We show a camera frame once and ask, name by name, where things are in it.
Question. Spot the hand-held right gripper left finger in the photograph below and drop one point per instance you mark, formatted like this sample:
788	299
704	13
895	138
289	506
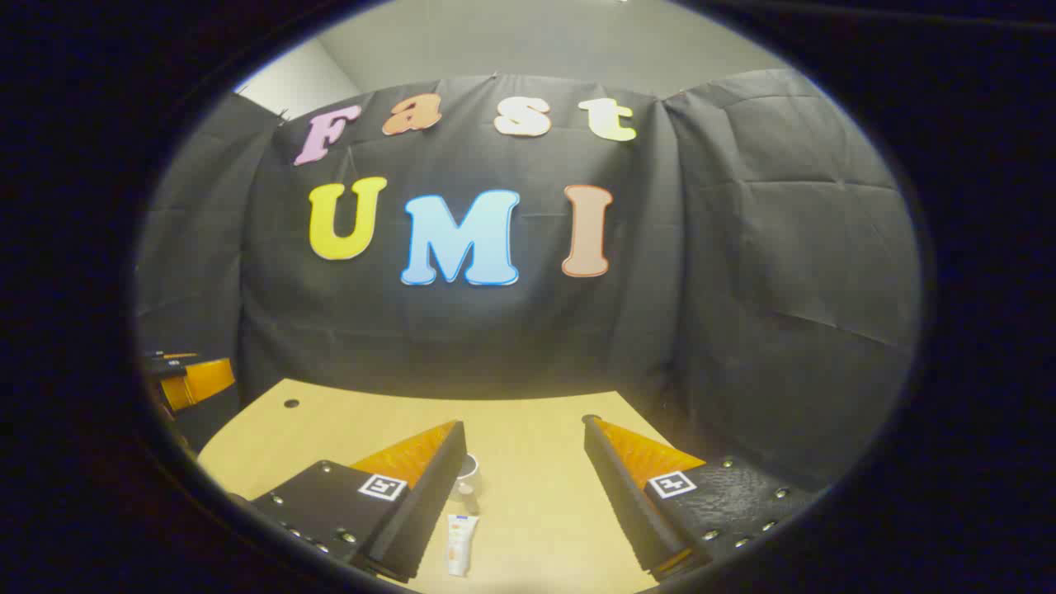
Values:
433	495

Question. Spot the white cup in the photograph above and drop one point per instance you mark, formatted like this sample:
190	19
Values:
470	472

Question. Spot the light wooden desktop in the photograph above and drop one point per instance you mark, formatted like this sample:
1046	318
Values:
536	495

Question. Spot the white toothpaste tube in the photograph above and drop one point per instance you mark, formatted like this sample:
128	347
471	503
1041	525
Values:
462	544

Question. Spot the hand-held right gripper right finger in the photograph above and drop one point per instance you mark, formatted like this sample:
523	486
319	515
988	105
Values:
619	495

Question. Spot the black backdrop cloth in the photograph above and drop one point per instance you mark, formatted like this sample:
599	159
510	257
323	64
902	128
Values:
742	289

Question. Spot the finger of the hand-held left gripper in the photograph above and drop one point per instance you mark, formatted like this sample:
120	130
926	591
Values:
202	379

